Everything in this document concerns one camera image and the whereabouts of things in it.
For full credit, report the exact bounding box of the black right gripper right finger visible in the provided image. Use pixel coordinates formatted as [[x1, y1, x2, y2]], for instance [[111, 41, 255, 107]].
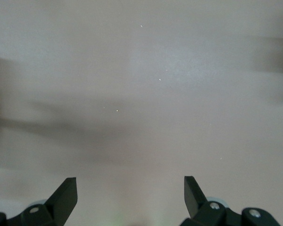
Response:
[[180, 175, 281, 226]]

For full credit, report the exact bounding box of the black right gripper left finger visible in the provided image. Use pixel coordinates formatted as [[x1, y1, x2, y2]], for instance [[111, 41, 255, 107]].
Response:
[[0, 177, 78, 226]]

